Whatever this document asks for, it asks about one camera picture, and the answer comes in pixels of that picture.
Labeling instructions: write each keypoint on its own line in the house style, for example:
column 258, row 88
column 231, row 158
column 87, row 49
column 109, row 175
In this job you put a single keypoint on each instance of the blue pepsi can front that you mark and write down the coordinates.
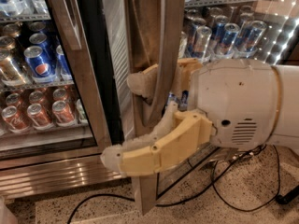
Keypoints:
column 43, row 70

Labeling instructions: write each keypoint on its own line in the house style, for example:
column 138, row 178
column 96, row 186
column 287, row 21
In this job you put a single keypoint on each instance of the gold can front left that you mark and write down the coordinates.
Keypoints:
column 11, row 71

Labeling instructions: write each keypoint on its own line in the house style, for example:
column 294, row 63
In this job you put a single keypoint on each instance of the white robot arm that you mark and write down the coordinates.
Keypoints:
column 286, row 131

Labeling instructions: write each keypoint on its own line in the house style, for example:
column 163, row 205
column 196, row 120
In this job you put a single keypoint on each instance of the red coke can left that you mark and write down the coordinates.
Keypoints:
column 15, row 119

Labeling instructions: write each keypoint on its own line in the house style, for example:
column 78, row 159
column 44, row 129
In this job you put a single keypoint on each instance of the red coke can middle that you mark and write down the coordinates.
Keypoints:
column 39, row 116

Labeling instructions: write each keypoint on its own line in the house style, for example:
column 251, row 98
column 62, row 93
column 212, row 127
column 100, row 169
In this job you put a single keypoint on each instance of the red coke can right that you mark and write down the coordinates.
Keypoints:
column 63, row 113

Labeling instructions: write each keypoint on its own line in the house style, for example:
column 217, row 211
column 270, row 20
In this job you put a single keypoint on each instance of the stainless fridge base grille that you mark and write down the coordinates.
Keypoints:
column 54, row 176

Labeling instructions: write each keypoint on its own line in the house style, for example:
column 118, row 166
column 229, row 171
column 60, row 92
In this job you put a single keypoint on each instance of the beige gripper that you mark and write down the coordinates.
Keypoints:
column 234, row 102

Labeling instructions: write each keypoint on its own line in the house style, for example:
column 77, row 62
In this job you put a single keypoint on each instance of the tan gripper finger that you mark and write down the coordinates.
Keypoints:
column 175, row 138
column 143, row 83

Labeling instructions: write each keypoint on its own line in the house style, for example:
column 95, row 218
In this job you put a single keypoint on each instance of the glass fridge door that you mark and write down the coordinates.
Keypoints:
column 50, row 107
column 163, row 31

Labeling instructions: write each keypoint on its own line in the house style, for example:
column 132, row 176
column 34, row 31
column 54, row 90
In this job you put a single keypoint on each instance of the red coke can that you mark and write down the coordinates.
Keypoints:
column 39, row 116
column 63, row 113
column 15, row 119

